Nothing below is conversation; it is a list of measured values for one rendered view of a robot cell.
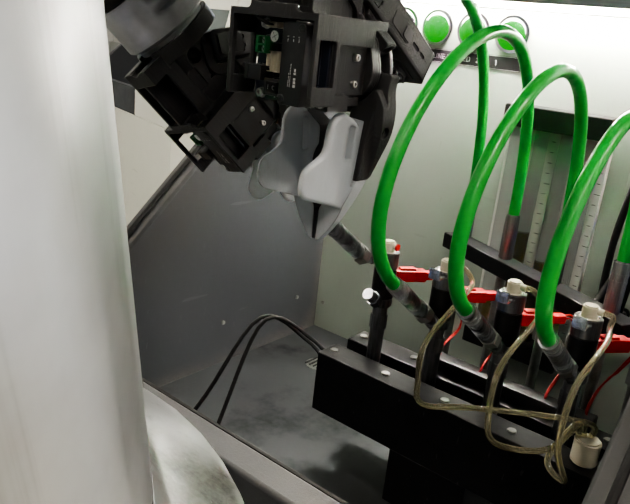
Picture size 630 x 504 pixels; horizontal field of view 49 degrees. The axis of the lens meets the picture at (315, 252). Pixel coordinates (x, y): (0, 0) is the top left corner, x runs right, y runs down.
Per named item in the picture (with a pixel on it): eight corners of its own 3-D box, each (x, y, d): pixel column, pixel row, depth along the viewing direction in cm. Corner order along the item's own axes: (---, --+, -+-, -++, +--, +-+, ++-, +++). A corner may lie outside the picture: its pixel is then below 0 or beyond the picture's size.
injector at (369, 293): (340, 410, 86) (361, 252, 80) (363, 397, 90) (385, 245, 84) (358, 419, 85) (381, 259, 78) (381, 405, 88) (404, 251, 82)
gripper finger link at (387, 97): (316, 171, 48) (329, 42, 45) (331, 169, 49) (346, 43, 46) (371, 186, 45) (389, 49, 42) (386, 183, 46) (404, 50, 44)
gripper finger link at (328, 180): (271, 248, 46) (283, 109, 43) (326, 235, 50) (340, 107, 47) (306, 261, 44) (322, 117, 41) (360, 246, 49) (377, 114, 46)
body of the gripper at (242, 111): (205, 177, 63) (111, 76, 57) (258, 112, 66) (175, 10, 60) (251, 178, 57) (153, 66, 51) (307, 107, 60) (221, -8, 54)
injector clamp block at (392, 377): (305, 454, 90) (317, 349, 85) (351, 426, 97) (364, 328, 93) (558, 602, 70) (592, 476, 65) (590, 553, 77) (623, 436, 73)
